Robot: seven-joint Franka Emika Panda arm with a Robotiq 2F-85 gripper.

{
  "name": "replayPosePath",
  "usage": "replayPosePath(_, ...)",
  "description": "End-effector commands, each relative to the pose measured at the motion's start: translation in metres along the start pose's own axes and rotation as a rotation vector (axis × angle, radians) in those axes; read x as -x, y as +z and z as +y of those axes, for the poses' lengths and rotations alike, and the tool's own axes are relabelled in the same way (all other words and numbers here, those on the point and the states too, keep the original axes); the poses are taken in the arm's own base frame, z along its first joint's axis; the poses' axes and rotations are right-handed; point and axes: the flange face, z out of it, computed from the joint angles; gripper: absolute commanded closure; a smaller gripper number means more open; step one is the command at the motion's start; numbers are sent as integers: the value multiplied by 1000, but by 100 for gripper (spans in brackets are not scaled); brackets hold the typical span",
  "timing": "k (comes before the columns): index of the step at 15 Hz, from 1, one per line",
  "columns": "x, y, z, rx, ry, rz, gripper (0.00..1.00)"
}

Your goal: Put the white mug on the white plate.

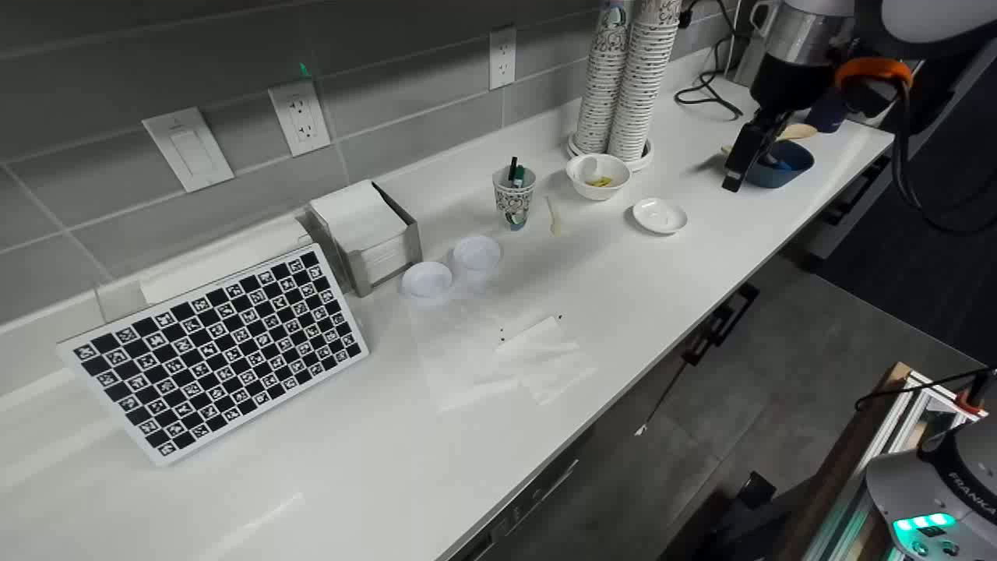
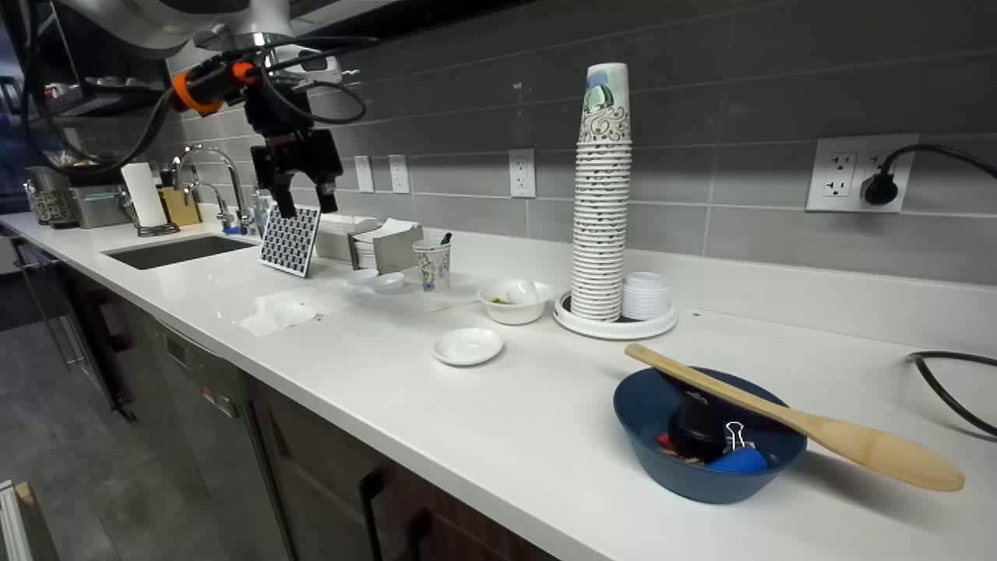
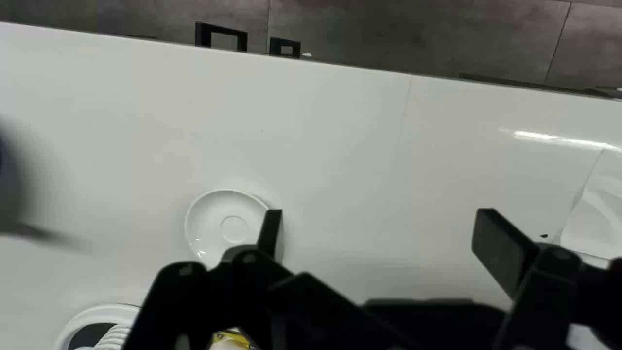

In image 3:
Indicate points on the black wall outlet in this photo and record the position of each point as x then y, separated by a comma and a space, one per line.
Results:
285, 47
221, 37

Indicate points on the black wall outlet left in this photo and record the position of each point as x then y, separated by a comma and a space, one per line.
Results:
221, 37

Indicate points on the black wall outlet right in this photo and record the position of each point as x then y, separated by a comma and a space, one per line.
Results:
285, 47

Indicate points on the white round bowl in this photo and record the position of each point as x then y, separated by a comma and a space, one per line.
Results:
596, 222

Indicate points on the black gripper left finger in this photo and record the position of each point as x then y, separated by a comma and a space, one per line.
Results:
271, 232

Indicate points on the white grommet with cables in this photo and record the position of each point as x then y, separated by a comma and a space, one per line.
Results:
100, 327

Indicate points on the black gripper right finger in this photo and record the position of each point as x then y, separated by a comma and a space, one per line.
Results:
502, 247

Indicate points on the small white plate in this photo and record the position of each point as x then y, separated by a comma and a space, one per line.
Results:
221, 220

